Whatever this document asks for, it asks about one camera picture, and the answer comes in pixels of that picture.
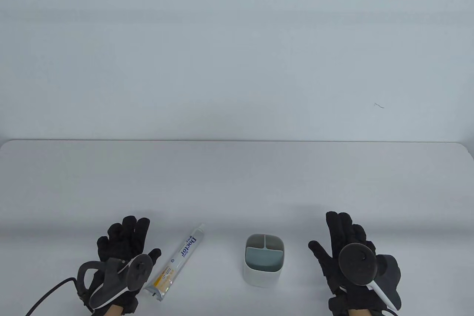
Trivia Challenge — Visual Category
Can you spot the person's left hand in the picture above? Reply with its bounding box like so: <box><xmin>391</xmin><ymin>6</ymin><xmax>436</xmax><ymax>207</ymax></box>
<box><xmin>87</xmin><ymin>216</ymin><xmax>162</xmax><ymax>315</ymax></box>

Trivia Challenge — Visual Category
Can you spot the person's right hand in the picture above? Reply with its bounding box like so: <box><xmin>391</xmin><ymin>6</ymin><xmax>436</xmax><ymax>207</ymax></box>
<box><xmin>308</xmin><ymin>212</ymin><xmax>402</xmax><ymax>316</ymax></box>

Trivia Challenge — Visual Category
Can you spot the white toothpaste tube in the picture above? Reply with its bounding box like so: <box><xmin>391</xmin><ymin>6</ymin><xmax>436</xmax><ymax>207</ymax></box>
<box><xmin>144</xmin><ymin>224</ymin><xmax>205</xmax><ymax>302</ymax></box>

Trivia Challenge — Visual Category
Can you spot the white grey toothbrush holder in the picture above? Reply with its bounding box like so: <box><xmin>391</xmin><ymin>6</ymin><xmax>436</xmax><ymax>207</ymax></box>
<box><xmin>243</xmin><ymin>233</ymin><xmax>285</xmax><ymax>288</ymax></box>

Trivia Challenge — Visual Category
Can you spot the black white right controller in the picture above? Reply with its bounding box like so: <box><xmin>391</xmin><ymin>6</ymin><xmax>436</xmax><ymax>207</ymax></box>
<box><xmin>338</xmin><ymin>243</ymin><xmax>396</xmax><ymax>311</ymax></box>

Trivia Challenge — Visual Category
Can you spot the black white controller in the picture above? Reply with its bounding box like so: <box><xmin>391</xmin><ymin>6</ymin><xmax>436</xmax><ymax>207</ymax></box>
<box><xmin>338</xmin><ymin>243</ymin><xmax>396</xmax><ymax>311</ymax></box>
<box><xmin>77</xmin><ymin>255</ymin><xmax>152</xmax><ymax>309</ymax></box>

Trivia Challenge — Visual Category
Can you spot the black white left controller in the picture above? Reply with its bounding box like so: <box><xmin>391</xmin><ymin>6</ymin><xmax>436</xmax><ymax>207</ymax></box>
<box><xmin>77</xmin><ymin>255</ymin><xmax>152</xmax><ymax>309</ymax></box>

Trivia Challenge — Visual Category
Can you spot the black cable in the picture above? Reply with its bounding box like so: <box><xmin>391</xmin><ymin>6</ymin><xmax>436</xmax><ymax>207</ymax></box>
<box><xmin>24</xmin><ymin>277</ymin><xmax>79</xmax><ymax>316</ymax></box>

